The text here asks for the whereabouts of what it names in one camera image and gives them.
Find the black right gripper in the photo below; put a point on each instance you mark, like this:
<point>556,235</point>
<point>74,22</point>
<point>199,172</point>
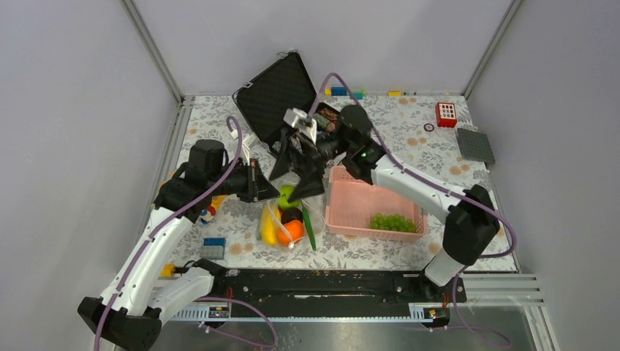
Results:
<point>310,159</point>

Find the yellow toy mango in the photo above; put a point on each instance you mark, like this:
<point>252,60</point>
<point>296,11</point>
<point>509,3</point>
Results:
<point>269,223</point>

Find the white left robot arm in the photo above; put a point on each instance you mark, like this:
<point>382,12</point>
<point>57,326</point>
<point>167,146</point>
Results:
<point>128,312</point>

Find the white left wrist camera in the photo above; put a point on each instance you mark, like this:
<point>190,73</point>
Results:
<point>249,141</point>

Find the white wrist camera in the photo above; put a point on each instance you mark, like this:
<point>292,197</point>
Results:
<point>249,141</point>
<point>300,120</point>

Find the small yellow toy block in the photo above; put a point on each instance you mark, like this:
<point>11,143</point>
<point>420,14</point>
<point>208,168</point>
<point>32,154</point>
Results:
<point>168,271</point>

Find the green toy apple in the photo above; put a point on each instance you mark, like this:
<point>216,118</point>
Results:
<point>284,201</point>

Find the green brown poker chip row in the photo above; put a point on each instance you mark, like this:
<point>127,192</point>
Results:
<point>327,119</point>

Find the pink plastic basket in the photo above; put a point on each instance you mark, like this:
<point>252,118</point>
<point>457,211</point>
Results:
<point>352,203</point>

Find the red toy block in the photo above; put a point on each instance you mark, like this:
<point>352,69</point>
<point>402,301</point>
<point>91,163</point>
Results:
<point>446,115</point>

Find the clear zip top bag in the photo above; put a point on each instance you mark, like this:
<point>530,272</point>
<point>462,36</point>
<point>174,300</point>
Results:
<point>315,205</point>

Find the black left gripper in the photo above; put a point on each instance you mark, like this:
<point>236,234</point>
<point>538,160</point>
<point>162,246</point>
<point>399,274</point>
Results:
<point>258,187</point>

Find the orange toy tangerine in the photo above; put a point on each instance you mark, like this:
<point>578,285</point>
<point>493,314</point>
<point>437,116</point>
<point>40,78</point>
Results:
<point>292,233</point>

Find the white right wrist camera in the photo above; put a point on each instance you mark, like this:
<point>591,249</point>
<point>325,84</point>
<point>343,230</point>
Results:
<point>300,120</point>

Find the grey building baseplate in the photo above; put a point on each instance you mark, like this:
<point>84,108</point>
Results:
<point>474,146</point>

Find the green toy grape bunch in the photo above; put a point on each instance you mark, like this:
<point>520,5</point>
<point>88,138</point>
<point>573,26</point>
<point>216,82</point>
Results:
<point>395,222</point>

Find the blue grey toy block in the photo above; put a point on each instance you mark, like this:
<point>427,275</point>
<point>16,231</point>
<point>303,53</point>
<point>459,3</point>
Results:
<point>213,248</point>

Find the green toy chili pepper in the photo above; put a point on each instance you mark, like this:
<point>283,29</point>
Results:
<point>309,227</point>

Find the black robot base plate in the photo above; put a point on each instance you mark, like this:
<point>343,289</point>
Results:
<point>331,293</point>

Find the dark purple toy plum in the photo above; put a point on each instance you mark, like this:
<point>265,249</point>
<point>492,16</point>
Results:
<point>291,214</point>

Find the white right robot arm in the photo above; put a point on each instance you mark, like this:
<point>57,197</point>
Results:
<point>469,220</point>

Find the blue yellow block row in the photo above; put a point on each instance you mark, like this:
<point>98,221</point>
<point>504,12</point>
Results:
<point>340,91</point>

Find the black poker chip case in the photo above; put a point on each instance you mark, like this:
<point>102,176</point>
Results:
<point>265,99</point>

